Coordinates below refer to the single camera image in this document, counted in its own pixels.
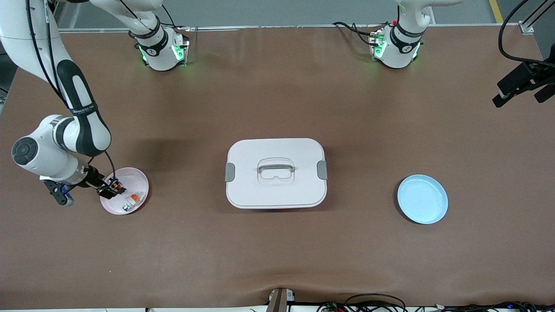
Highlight white lidded storage box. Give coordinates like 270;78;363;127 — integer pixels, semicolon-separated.
225;138;328;210

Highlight pink round plate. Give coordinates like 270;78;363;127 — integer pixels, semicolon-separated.
100;167;150;215

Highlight light blue round plate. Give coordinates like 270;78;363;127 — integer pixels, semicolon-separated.
397;174;449;225

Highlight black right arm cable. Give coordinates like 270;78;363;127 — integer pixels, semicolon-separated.
25;0;118;182

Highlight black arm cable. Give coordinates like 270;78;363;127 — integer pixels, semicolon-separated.
498;0;555;66
25;0;118;182

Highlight aluminium frame profile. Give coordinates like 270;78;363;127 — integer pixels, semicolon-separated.
519;0;555;35

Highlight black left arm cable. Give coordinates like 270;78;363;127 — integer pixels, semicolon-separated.
498;0;555;66

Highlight grey box handle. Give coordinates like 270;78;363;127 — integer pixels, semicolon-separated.
258;160;295;174

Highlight black base cable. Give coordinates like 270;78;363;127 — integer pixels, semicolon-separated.
333;21;379;46

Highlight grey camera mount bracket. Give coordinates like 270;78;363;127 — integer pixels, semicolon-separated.
267;287;296;312

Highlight tangled black cables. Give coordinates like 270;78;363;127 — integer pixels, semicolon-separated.
317;293;555;312

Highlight metal table edge rail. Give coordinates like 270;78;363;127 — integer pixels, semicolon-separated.
59;24;534;33

